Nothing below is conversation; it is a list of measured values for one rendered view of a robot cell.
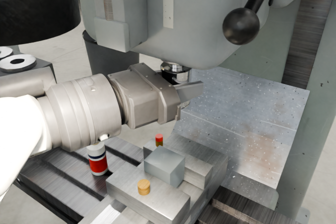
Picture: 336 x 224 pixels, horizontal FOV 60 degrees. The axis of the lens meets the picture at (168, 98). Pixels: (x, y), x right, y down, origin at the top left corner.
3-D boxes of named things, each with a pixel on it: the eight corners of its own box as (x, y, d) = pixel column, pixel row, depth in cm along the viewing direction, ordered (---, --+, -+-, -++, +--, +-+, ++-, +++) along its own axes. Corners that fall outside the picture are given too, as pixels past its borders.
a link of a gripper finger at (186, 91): (199, 95, 45) (165, 106, 42) (201, 77, 44) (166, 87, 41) (206, 100, 44) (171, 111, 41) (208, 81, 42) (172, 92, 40)
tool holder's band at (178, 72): (196, 76, 42) (196, 70, 41) (164, 80, 41) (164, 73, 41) (186, 62, 46) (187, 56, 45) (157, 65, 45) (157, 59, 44)
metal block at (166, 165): (169, 196, 55) (169, 173, 52) (144, 182, 58) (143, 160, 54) (184, 178, 58) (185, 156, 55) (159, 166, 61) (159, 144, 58)
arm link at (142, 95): (183, 80, 36) (90, 107, 31) (180, 139, 41) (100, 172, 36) (137, 46, 45) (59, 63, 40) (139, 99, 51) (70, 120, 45)
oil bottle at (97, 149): (99, 178, 68) (93, 143, 62) (87, 171, 70) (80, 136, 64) (111, 168, 71) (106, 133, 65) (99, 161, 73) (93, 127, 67)
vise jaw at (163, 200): (172, 235, 49) (172, 220, 47) (107, 194, 56) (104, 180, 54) (190, 210, 53) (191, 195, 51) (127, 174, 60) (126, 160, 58)
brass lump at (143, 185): (145, 197, 50) (144, 190, 49) (135, 192, 51) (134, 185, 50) (152, 189, 52) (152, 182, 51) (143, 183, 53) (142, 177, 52)
